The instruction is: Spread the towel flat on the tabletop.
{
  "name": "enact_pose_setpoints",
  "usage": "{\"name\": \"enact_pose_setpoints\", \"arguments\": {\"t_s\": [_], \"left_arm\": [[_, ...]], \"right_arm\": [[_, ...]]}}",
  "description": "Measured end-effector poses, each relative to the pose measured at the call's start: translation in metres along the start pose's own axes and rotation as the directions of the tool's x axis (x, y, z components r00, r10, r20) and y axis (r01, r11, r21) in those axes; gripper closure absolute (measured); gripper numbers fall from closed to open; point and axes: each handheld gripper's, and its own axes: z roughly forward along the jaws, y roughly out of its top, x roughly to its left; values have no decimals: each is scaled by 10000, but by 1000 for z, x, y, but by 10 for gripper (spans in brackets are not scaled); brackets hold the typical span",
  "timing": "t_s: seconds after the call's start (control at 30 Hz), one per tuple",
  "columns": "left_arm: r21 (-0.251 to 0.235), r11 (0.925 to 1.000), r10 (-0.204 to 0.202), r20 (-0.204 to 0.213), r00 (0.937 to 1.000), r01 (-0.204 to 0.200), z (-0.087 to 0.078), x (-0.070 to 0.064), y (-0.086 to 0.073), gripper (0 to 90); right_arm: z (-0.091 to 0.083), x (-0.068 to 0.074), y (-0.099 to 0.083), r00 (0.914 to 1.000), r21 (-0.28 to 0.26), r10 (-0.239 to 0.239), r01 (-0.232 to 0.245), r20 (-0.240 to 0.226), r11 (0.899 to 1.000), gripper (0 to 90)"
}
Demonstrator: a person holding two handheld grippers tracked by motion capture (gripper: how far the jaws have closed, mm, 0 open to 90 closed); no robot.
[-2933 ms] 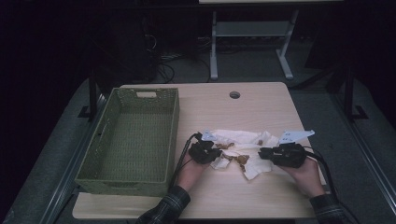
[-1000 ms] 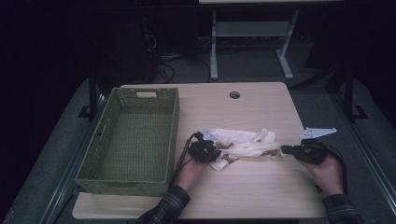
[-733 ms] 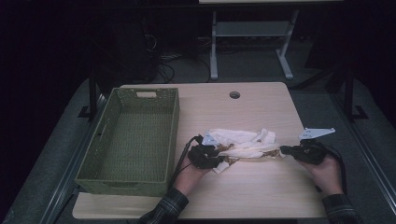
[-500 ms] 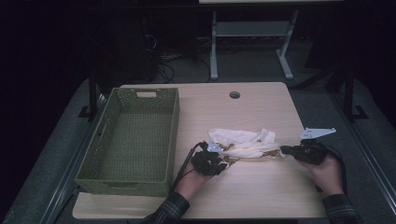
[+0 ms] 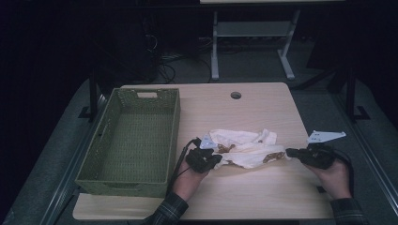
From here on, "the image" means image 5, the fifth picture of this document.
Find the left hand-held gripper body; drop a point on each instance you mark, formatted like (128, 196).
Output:
(198, 161)

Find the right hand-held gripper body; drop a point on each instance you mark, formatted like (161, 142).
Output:
(316, 156)

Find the white towel with brown print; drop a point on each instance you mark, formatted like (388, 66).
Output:
(247, 150)

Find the green woven basket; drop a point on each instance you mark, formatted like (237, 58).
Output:
(137, 143)

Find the person's left hand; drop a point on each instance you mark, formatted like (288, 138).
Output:
(187, 184)

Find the person's right hand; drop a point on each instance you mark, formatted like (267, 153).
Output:
(336, 181)

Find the black metal stand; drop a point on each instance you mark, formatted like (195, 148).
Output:
(351, 97)
(93, 97)

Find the white desk frame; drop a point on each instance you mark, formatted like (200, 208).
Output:
(253, 28)

